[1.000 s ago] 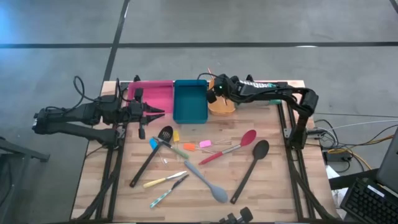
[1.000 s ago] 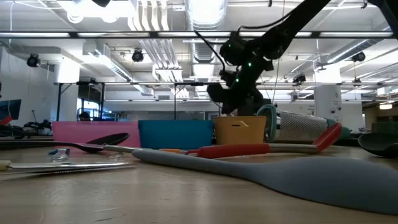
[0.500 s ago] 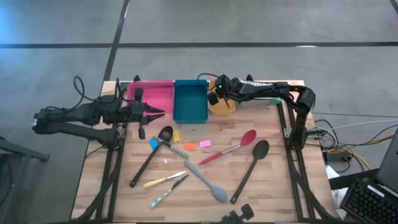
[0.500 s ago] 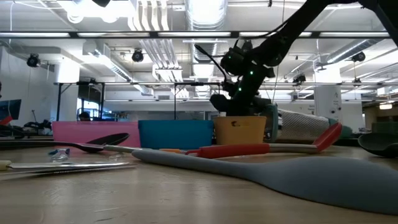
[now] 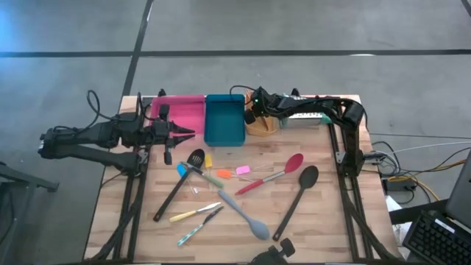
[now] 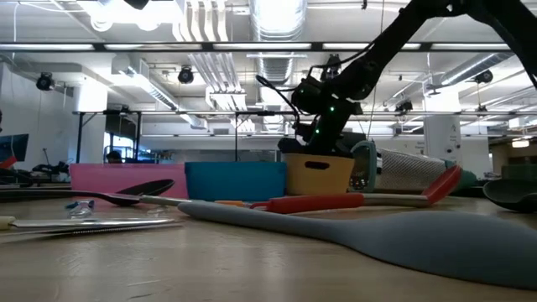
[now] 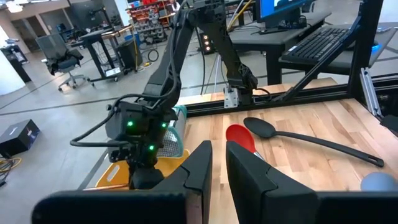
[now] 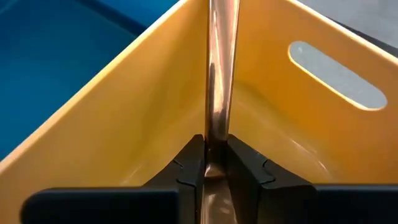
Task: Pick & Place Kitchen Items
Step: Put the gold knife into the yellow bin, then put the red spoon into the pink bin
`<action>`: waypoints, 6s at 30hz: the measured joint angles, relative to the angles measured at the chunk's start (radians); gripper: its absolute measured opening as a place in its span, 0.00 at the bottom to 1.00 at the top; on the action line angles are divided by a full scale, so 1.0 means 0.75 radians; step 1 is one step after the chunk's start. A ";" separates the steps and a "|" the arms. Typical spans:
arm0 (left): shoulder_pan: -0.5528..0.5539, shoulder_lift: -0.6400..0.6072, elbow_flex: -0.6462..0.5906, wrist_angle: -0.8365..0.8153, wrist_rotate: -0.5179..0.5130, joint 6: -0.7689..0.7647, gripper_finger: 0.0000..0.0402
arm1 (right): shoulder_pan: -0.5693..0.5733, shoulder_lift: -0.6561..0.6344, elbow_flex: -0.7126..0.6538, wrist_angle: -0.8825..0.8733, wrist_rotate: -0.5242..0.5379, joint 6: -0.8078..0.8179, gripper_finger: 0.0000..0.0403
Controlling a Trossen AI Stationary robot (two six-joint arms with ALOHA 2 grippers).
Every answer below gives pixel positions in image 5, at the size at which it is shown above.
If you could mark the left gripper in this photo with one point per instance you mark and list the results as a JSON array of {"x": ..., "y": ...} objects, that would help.
[{"x": 160, "y": 130}]

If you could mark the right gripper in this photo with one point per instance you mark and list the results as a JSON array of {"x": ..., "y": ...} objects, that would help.
[{"x": 263, "y": 106}]

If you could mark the black slotted spatula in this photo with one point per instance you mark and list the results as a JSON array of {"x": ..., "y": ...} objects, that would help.
[{"x": 173, "y": 194}]

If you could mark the black plastic spoon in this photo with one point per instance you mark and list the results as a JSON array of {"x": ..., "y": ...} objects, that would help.
[{"x": 308, "y": 176}]

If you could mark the grey silicone spoon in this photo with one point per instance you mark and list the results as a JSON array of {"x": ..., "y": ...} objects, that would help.
[{"x": 260, "y": 229}]

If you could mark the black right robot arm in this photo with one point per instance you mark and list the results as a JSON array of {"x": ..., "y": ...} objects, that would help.
[{"x": 353, "y": 140}]

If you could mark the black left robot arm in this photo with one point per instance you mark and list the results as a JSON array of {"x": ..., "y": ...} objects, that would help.
[{"x": 92, "y": 132}]

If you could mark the yellow plastic basket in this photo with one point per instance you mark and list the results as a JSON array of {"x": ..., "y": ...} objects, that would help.
[{"x": 257, "y": 130}]

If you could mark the pink plastic bin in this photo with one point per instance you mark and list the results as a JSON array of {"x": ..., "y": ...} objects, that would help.
[{"x": 184, "y": 110}]

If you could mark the black table clamp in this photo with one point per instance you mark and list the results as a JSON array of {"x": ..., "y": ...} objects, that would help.
[
  {"x": 161, "y": 92},
  {"x": 294, "y": 91}
]

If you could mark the teal plastic bin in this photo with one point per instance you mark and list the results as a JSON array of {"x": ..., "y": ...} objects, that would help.
[{"x": 224, "y": 121}]

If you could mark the metal grater with teal ends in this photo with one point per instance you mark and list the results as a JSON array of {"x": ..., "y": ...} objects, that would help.
[{"x": 305, "y": 120}]

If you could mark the black power strip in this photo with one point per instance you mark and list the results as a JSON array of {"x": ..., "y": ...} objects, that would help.
[{"x": 399, "y": 185}]

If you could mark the black metal stand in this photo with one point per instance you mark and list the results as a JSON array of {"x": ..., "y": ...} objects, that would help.
[{"x": 25, "y": 180}]

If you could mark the white paper sheet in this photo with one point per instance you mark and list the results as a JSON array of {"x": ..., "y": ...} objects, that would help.
[{"x": 393, "y": 204}]

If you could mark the black keyboard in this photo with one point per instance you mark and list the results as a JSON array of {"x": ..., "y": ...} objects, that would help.
[{"x": 434, "y": 239}]

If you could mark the black left frame rail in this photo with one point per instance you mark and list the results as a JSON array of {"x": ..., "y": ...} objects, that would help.
[{"x": 140, "y": 198}]

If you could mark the black frame rail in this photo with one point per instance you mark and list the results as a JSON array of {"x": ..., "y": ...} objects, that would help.
[
  {"x": 344, "y": 191},
  {"x": 140, "y": 198}
]

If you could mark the black right frame rail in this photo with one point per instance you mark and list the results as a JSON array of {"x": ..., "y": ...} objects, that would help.
[{"x": 344, "y": 191}]

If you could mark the black table-level camera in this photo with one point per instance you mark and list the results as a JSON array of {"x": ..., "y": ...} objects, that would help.
[{"x": 272, "y": 255}]

